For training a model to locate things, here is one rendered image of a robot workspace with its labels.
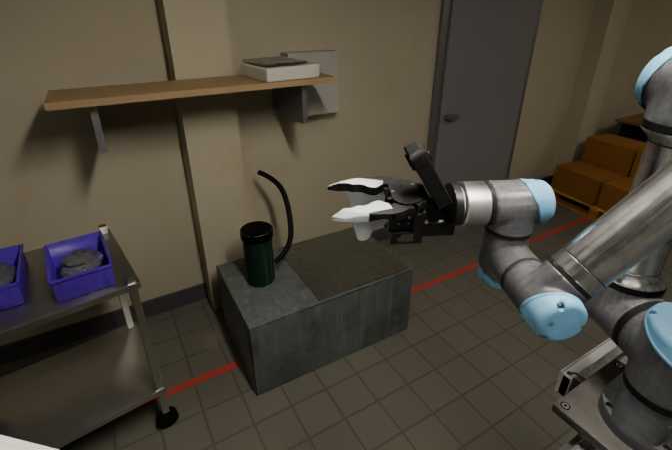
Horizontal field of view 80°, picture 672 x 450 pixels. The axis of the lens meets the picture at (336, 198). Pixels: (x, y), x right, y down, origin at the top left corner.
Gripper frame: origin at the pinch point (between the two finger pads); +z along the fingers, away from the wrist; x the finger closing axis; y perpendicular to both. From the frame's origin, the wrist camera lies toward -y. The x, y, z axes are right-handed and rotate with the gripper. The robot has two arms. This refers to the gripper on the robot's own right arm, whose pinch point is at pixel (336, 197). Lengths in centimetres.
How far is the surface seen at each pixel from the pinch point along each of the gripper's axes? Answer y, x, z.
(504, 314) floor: 176, 119, -124
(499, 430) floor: 165, 41, -84
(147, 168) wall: 79, 159, 96
